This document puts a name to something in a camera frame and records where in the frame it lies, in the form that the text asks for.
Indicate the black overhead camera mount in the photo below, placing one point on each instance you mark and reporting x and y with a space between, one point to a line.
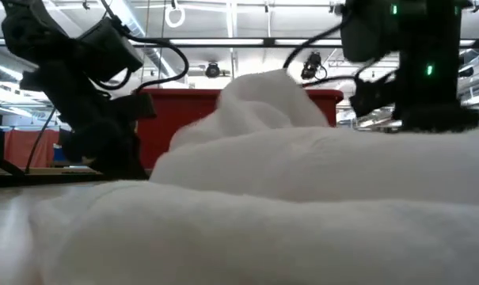
311 65

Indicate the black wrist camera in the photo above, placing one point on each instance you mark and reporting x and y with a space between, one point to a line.
375 95
108 49

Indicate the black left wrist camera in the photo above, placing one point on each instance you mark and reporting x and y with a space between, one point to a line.
108 49

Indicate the red plastic bin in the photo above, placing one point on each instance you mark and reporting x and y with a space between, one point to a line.
176 118

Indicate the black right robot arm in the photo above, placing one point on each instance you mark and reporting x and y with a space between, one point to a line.
429 43

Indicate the round black ceiling camera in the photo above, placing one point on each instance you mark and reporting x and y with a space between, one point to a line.
212 70

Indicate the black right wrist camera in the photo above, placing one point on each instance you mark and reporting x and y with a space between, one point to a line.
375 95

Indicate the white button-up shirt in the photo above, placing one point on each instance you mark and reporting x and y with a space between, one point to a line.
286 221

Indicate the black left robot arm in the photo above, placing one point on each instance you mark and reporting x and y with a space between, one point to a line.
33 35

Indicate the black table edge strip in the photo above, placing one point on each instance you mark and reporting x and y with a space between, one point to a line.
33 180

